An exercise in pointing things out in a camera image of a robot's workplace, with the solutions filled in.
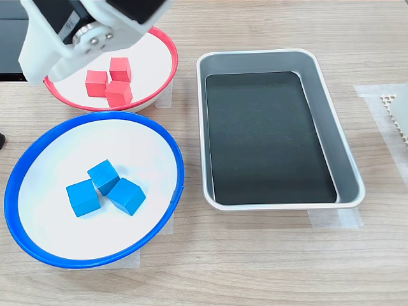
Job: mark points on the red wooden cube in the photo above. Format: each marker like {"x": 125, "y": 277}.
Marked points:
{"x": 120, "y": 68}
{"x": 118, "y": 93}
{"x": 95, "y": 83}

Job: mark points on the blue wooden cube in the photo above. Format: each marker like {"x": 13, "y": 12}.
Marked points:
{"x": 83, "y": 197}
{"x": 126, "y": 194}
{"x": 103, "y": 175}

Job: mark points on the black glossy panel device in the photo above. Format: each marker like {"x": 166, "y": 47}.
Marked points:
{"x": 9, "y": 44}

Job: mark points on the red-rimmed white plate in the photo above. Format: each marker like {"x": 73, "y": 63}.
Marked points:
{"x": 150, "y": 63}

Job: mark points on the clear tape strip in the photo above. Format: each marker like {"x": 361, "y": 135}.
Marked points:
{"x": 334, "y": 220}
{"x": 165, "y": 95}
{"x": 167, "y": 226}
{"x": 134, "y": 259}

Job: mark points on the small black object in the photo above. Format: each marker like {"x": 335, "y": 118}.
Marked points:
{"x": 2, "y": 141}

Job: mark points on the blue-rimmed white plate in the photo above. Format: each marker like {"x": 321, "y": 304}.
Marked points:
{"x": 48, "y": 229}

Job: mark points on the black tray mat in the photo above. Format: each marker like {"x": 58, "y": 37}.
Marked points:
{"x": 255, "y": 153}

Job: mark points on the steel tray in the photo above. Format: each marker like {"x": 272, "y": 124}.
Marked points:
{"x": 345, "y": 165}

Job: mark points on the translucent pale sheet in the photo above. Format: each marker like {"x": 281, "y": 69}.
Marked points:
{"x": 387, "y": 140}

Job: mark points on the pale perforated base plate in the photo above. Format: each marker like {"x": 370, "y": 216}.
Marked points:
{"x": 390, "y": 102}

